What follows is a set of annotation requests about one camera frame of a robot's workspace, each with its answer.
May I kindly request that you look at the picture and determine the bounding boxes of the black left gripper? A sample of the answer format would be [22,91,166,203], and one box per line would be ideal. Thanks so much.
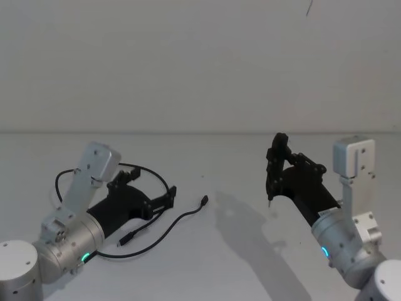
[86,167,177,240]

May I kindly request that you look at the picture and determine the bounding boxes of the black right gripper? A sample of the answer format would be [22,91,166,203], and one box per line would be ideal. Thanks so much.
[264,132,341,227]

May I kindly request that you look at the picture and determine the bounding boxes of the white table cloth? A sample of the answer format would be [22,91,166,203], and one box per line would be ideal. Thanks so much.
[0,131,401,301]

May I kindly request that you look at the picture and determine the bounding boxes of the looped black wrist cable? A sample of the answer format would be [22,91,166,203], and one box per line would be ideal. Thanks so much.
[55,162,173,248]

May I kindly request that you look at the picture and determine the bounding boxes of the long black plug cable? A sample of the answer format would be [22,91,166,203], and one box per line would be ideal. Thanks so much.
[83,194,210,261]

